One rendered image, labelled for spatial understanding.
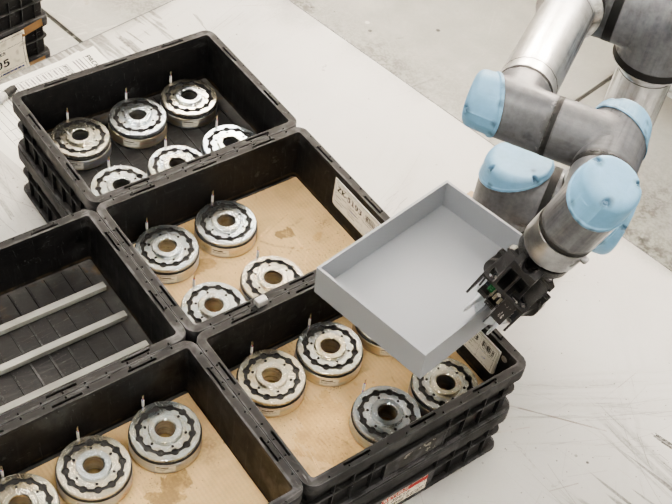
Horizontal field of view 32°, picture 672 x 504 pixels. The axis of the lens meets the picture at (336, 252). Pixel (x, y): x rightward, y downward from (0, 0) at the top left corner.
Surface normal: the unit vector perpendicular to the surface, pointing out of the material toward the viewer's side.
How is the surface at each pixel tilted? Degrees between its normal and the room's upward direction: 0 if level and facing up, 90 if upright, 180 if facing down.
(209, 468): 0
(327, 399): 0
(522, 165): 7
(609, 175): 17
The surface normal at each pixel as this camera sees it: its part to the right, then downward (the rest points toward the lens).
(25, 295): 0.11, -0.67
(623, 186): 0.33, -0.47
